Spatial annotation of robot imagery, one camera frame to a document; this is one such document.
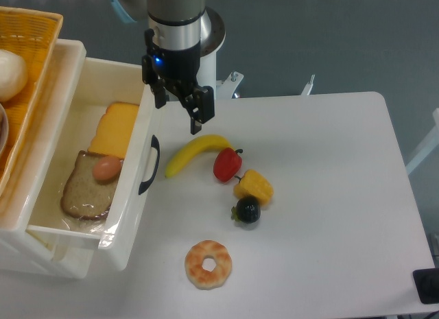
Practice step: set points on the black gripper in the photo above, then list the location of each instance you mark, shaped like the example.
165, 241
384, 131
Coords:
175, 71

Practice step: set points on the white drawer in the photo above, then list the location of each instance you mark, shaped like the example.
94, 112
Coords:
111, 239

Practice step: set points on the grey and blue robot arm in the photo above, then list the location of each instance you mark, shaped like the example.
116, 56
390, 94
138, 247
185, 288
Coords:
173, 43

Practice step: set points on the white drawer cabinet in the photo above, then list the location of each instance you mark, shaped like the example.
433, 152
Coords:
38, 253

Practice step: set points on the yellow banana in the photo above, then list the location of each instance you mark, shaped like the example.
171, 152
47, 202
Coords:
201, 144

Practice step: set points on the yellow toast slice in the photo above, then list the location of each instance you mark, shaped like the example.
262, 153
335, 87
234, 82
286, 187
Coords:
114, 130

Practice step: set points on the red bell pepper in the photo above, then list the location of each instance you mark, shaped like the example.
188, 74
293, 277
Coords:
227, 164

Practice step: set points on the brown egg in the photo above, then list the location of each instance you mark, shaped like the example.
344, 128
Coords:
106, 168

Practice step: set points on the yellow bell pepper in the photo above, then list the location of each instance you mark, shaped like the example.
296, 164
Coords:
252, 183

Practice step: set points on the dark purple mangosteen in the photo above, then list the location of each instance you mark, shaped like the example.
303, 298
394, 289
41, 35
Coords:
247, 210

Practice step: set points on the brown bread slice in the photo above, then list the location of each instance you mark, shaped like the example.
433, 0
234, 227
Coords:
84, 197

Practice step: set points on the yellow wicker basket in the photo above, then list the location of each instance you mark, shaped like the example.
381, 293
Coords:
28, 38

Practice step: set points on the white round bun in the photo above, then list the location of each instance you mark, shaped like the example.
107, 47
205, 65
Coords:
13, 75

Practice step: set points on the black device at edge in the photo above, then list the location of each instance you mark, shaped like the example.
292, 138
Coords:
426, 282

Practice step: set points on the black top drawer handle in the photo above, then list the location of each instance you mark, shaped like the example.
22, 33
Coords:
151, 168

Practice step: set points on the white table frame bracket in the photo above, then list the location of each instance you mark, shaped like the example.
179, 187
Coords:
309, 86

